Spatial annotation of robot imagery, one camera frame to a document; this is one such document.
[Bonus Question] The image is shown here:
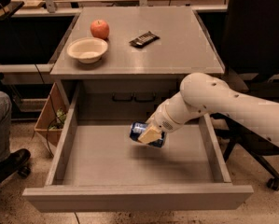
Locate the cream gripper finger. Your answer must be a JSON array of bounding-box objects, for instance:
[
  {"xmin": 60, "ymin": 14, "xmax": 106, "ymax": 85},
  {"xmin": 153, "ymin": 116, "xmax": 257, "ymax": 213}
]
[{"xmin": 138, "ymin": 124, "xmax": 161, "ymax": 144}]

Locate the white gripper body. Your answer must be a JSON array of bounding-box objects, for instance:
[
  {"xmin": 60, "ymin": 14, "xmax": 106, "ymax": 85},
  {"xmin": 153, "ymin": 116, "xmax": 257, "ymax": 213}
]
[{"xmin": 146, "ymin": 107, "xmax": 185, "ymax": 133}]

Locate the blue pepsi can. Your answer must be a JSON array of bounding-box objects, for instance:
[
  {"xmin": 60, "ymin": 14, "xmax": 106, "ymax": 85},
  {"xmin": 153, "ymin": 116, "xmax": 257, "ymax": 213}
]
[{"xmin": 130, "ymin": 121, "xmax": 166, "ymax": 147}]

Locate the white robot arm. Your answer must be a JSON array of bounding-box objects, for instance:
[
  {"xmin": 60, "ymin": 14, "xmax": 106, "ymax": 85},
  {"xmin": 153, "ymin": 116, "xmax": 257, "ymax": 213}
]
[{"xmin": 138, "ymin": 73, "xmax": 279, "ymax": 147}]

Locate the grey open top drawer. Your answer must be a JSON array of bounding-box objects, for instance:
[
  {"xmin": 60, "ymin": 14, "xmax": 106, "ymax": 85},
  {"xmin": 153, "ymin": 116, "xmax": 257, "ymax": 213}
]
[{"xmin": 23, "ymin": 86, "xmax": 253, "ymax": 212}]

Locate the grey drawer cabinet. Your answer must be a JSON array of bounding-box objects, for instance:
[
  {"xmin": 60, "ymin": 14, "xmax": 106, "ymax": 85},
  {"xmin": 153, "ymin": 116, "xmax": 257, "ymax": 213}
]
[{"xmin": 51, "ymin": 7, "xmax": 224, "ymax": 124}]

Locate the dark candy bar wrapper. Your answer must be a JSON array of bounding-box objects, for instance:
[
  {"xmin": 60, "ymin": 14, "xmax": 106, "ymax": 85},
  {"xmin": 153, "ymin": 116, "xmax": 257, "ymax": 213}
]
[{"xmin": 130, "ymin": 31, "xmax": 159, "ymax": 48}]

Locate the white paper bowl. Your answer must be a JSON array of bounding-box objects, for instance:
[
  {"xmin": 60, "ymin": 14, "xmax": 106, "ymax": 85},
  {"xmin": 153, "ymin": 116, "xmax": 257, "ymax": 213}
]
[{"xmin": 66, "ymin": 37, "xmax": 108, "ymax": 63}]

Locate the cardboard box with items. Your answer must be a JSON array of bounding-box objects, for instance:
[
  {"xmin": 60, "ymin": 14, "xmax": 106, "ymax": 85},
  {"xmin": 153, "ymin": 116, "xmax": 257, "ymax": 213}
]
[{"xmin": 35, "ymin": 83, "xmax": 67, "ymax": 147}]

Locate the red apple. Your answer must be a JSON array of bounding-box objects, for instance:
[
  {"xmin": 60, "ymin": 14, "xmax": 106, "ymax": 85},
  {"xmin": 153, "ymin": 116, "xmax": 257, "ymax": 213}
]
[{"xmin": 91, "ymin": 20, "xmax": 110, "ymax": 39}]

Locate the black office chair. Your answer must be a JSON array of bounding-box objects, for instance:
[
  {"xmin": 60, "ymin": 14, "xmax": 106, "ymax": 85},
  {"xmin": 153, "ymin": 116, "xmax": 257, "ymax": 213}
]
[{"xmin": 211, "ymin": 0, "xmax": 279, "ymax": 192}]

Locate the black shoe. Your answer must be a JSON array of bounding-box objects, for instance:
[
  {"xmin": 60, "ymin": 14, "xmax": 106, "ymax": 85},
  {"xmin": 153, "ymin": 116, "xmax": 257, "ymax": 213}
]
[{"xmin": 0, "ymin": 148, "xmax": 31, "ymax": 183}]

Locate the black lower drawer handle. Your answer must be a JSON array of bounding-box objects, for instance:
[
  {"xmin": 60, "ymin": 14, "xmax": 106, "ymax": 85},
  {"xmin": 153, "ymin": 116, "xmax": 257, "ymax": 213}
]
[{"xmin": 112, "ymin": 92, "xmax": 156, "ymax": 103}]

